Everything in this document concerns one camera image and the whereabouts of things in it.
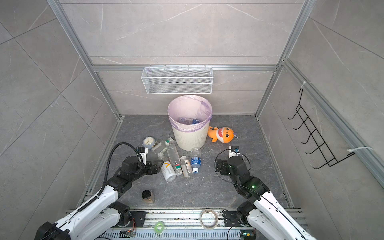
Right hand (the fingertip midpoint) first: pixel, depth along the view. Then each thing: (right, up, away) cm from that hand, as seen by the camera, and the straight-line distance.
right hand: (223, 158), depth 78 cm
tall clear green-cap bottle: (-28, -3, +15) cm, 32 cm away
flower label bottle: (-39, +4, +23) cm, 45 cm away
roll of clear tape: (-4, -29, -5) cm, 30 cm away
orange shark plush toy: (+3, +12, +20) cm, 24 cm away
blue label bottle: (-16, +21, +21) cm, 34 cm away
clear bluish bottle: (-22, +21, +18) cm, 35 cm away
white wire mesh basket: (-29, +49, +22) cm, 61 cm away
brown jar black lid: (-38, -17, -6) cm, 43 cm away
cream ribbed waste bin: (-20, +8, +12) cm, 25 cm away
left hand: (-37, -1, +5) cm, 37 cm away
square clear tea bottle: (-21, -6, +10) cm, 24 cm away
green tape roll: (-31, -32, -6) cm, 45 cm away
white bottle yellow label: (-31, -9, +6) cm, 32 cm away
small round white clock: (-46, +7, +20) cm, 51 cm away
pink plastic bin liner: (-18, +30, +14) cm, 37 cm away
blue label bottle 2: (-15, -3, +10) cm, 18 cm away
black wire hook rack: (+39, +4, -19) cm, 44 cm away
